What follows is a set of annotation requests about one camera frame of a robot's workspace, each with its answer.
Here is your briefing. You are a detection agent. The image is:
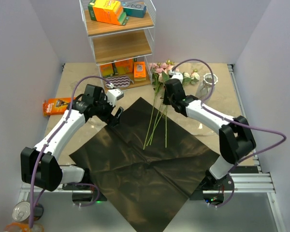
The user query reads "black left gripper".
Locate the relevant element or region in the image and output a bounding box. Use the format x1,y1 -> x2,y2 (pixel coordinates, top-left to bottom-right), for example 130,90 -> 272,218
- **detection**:
94,93 -> 123,127

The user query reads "pink artificial flower bouquet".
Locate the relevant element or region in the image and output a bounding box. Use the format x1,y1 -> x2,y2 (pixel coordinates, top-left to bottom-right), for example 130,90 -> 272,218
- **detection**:
143,59 -> 200,150

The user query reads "black wrapping paper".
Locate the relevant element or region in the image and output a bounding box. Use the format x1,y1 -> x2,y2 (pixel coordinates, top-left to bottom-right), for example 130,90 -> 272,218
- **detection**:
70,98 -> 218,232

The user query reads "peach rose stem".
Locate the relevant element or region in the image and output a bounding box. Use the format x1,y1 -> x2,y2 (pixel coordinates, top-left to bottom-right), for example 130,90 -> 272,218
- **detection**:
162,72 -> 170,148

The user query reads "cream printed ribbon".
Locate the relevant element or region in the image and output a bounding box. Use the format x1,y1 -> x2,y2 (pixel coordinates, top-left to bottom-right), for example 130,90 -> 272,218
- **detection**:
192,123 -> 217,136

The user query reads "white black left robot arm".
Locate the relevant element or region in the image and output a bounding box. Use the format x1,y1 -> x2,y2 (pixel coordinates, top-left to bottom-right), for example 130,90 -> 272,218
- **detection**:
20,84 -> 124,191

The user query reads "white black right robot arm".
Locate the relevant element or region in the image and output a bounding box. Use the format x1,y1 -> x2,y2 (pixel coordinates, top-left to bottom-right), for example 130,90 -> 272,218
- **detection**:
163,78 -> 256,190

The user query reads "orange sponge pack right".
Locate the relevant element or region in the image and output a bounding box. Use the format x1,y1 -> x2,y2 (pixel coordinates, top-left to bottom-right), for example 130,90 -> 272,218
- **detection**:
133,61 -> 146,81

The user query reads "orange sponge pack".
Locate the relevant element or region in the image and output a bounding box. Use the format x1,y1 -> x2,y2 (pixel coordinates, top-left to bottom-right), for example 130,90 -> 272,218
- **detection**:
100,63 -> 114,77
113,59 -> 134,75
133,61 -> 146,81

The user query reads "orange sponge pack left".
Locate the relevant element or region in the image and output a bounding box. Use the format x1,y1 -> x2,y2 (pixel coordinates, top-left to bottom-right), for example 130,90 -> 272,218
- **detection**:
100,63 -> 114,77

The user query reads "orange sponge pack middle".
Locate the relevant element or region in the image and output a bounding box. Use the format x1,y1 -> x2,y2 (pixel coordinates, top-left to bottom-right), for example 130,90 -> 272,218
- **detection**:
113,59 -> 134,75

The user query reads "orange razor package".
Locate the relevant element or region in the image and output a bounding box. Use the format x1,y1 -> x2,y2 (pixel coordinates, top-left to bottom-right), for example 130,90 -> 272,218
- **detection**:
43,97 -> 71,116

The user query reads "teal box top shelf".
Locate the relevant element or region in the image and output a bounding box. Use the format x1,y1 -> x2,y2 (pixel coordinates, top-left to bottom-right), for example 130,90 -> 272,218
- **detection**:
121,1 -> 146,18

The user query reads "orange sponge box top shelf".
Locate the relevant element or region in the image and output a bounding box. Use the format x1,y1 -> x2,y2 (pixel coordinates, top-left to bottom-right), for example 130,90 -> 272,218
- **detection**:
87,0 -> 130,26

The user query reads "metal tin can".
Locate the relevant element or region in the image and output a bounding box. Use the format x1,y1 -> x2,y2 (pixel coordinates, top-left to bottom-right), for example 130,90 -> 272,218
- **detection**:
12,201 -> 44,224

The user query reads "orange plastic container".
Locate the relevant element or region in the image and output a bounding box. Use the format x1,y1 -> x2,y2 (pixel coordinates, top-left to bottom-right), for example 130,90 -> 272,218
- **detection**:
3,222 -> 44,232

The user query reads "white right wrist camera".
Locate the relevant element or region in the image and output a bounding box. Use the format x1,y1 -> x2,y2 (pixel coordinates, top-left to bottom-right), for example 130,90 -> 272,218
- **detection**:
169,70 -> 184,84

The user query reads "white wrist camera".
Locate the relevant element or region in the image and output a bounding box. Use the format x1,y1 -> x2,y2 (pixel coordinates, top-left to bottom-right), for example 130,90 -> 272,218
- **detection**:
106,88 -> 124,107
169,70 -> 184,84

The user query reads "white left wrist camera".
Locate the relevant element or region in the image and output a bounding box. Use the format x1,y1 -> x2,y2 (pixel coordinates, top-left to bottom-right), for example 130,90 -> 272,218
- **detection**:
106,88 -> 124,107

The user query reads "white wire wooden shelf rack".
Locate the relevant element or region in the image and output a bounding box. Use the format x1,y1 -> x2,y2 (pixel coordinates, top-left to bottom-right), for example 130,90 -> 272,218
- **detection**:
79,0 -> 156,89

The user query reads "aluminium rail frame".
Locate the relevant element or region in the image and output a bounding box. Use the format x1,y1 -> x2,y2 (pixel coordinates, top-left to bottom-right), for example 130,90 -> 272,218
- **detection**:
25,76 -> 275,229

